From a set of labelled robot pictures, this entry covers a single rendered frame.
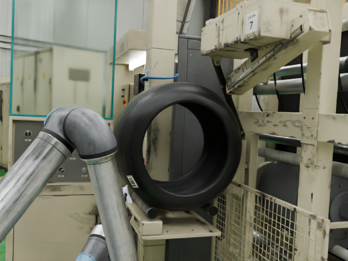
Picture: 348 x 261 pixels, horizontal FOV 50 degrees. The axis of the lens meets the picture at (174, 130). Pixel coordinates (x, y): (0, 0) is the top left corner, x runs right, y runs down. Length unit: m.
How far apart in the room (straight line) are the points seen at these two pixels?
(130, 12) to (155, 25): 10.67
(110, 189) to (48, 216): 1.12
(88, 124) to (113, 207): 0.26
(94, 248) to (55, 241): 0.94
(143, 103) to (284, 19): 0.65
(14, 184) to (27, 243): 1.15
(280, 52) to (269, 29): 0.14
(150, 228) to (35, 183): 0.65
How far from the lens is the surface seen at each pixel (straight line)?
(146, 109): 1.55
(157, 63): 1.96
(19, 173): 1.15
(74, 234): 2.26
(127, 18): 12.56
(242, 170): 2.09
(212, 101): 1.64
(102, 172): 1.11
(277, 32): 1.53
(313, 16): 1.52
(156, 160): 1.97
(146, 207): 1.66
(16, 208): 1.14
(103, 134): 1.09
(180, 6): 2.55
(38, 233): 2.25
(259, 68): 1.73
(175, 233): 1.69
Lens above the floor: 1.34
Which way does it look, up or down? 3 degrees down
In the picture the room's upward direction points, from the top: 3 degrees clockwise
